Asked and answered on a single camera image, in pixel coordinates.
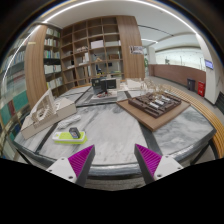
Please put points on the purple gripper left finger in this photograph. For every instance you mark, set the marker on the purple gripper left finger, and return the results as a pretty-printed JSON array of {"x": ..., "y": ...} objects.
[{"x": 75, "y": 168}]

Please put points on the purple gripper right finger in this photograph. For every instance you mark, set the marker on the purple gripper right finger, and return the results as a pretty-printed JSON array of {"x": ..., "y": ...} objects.
[{"x": 154, "y": 166}]

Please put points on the dark charger plug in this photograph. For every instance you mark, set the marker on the dark charger plug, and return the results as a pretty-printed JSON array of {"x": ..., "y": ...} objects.
[{"x": 74, "y": 132}]

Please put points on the yellow-green power strip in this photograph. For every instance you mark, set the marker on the yellow-green power strip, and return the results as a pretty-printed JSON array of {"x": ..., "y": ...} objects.
[{"x": 66, "y": 138}]

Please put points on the brown building model on board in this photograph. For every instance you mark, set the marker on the brown building model on board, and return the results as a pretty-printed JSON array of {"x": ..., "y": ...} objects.
[{"x": 154, "y": 113}]

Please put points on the white architectural model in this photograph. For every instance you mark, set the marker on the white architectural model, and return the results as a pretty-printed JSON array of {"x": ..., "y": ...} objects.
[{"x": 45, "y": 113}]

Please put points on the light wooden stick model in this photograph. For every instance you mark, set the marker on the light wooden stick model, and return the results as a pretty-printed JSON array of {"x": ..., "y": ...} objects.
[{"x": 156, "y": 89}]

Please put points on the black box model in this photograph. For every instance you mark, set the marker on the black box model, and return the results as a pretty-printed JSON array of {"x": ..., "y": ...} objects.
[{"x": 102, "y": 84}]

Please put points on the black bin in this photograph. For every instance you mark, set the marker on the black bin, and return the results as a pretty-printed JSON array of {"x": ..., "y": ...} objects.
[{"x": 191, "y": 84}]

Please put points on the red bin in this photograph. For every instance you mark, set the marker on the red bin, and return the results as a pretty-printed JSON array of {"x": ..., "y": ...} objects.
[{"x": 201, "y": 88}]

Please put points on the wooden bookshelf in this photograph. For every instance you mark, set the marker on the wooden bookshelf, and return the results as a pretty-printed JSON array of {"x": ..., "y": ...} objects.
[{"x": 101, "y": 47}]

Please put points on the wall monitor screen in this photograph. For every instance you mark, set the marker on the wall monitor screen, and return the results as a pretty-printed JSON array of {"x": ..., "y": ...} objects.
[{"x": 209, "y": 64}]

